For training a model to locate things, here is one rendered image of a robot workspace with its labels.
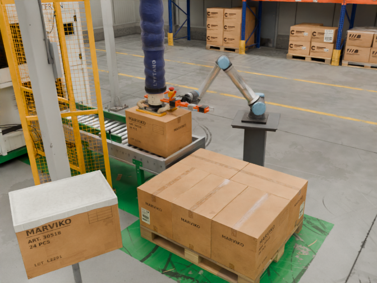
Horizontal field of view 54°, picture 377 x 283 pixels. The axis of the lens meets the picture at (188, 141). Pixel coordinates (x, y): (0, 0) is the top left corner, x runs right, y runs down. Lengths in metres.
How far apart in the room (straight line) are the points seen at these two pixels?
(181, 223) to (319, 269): 1.22
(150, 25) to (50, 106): 1.18
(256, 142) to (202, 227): 1.56
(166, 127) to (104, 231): 1.51
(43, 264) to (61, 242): 0.17
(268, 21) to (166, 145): 9.08
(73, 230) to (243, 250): 1.26
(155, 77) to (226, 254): 1.84
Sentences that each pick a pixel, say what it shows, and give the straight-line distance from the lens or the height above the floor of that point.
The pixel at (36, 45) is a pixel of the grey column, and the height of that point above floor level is 1.77.
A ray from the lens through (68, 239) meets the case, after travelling 2.48.
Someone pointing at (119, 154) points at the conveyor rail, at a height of 0.49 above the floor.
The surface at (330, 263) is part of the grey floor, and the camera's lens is 3.57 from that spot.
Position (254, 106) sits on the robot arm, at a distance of 3.99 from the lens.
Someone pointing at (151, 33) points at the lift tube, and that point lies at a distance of 3.71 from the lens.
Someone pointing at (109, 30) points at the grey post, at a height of 1.40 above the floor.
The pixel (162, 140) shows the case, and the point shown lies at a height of 0.74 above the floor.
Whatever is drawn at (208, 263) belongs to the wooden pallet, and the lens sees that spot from 3.36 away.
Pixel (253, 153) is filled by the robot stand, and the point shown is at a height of 0.36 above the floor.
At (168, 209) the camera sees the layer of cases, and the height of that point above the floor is 0.46.
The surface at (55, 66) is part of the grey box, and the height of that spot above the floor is 1.57.
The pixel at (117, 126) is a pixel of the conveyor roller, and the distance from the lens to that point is 4.81.
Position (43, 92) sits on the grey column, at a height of 1.37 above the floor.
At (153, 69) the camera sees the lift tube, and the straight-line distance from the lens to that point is 3.79.
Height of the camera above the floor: 2.31
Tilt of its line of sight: 25 degrees down
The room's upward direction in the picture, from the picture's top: 1 degrees counter-clockwise
